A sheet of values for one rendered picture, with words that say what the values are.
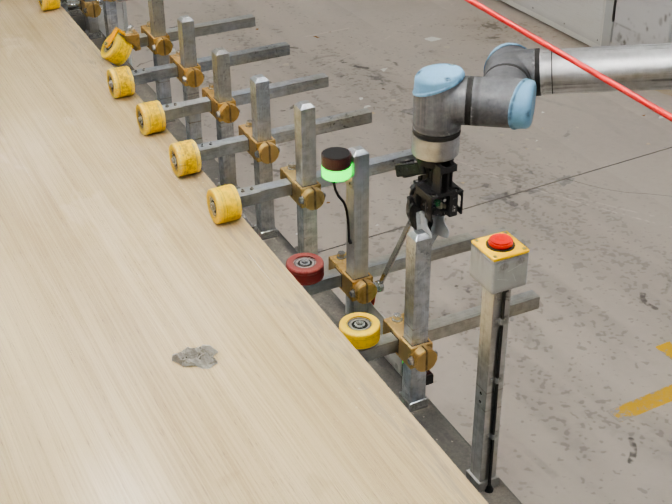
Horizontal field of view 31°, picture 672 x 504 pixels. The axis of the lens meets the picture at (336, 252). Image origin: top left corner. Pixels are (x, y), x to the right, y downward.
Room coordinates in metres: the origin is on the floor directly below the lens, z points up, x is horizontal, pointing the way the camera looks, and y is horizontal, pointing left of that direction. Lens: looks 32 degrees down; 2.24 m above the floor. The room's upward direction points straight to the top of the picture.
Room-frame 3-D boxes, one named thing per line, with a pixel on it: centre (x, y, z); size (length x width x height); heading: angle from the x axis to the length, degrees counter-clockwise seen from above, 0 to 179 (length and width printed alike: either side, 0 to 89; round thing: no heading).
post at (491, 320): (1.66, -0.27, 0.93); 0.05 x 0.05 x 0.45; 26
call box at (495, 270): (1.66, -0.27, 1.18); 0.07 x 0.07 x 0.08; 26
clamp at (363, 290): (2.14, -0.03, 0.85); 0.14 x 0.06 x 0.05; 26
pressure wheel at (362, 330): (1.89, -0.04, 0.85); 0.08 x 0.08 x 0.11
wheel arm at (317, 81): (2.86, 0.25, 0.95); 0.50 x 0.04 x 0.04; 116
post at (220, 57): (2.79, 0.29, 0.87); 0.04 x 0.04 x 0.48; 26
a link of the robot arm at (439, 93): (2.00, -0.19, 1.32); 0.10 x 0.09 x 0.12; 80
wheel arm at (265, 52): (3.08, 0.36, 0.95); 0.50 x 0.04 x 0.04; 116
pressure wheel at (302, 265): (2.11, 0.07, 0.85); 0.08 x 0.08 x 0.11
